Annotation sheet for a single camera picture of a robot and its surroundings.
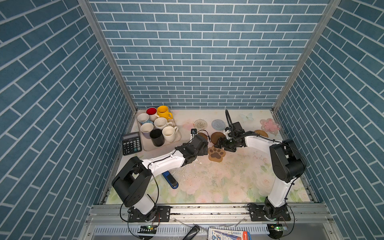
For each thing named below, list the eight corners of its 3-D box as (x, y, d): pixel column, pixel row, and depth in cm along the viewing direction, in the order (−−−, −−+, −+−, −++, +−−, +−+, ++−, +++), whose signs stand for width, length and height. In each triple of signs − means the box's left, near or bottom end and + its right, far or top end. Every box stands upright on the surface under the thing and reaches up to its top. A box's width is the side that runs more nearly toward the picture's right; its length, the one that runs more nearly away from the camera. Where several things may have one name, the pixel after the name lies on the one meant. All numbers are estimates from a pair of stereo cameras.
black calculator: (124, 156, 96) (122, 154, 94) (123, 137, 105) (122, 135, 103) (142, 151, 99) (140, 149, 96) (140, 133, 108) (138, 131, 105)
